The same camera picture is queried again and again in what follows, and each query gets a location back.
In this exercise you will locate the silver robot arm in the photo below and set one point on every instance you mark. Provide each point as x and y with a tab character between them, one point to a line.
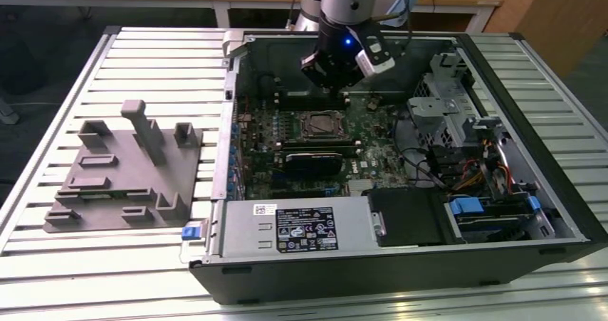
348	0

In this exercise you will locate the CPU socket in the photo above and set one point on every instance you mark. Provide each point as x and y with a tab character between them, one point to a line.
300	114

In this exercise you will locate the black RAM slot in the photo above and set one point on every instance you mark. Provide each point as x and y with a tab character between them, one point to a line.
313	98
313	106
317	144
317	141
313	94
317	149
313	102

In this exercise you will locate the metal drive cage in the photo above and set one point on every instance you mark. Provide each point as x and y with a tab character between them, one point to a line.
435	105

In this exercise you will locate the black graphics card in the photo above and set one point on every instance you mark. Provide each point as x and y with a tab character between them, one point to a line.
311	164

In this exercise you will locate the green motherboard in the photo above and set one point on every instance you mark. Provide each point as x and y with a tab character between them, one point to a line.
380	171

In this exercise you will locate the silver chipset heatsink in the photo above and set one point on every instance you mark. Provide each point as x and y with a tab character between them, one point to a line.
360	187

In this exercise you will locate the wooden cabinet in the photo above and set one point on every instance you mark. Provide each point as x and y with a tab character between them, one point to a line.
560	15

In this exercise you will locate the black plastic cover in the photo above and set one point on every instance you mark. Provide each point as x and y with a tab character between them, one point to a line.
408	218

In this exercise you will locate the hard disk in blue carrier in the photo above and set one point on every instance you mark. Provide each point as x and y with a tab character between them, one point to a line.
464	206

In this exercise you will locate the grey parts rack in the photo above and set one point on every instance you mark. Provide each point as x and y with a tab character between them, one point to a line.
132	171

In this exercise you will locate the grey power supply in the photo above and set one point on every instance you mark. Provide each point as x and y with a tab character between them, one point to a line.
247	235

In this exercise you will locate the blue plastic latch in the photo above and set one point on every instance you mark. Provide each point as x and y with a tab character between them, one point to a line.
191	232

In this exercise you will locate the blue plastic tab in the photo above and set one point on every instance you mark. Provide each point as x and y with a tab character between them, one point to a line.
533	203

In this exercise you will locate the black PC case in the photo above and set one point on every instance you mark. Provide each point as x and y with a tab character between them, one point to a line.
332	282

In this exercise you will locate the grey chair leg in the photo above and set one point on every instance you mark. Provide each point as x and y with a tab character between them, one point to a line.
7	114

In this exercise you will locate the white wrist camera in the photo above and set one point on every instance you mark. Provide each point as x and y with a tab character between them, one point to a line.
375	64

